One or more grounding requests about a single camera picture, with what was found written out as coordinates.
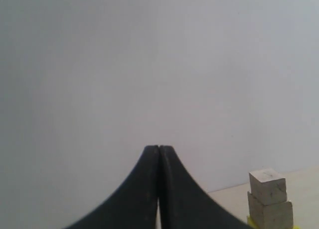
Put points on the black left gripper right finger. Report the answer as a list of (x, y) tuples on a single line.
[(183, 203)]

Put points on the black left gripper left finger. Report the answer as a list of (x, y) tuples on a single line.
[(133, 205)]

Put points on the yellow cube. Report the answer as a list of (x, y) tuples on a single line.
[(251, 223)]

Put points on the small pale wooden cube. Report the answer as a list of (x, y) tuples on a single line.
[(268, 186)]

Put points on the medium plywood cube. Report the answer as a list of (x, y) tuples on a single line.
[(274, 216)]

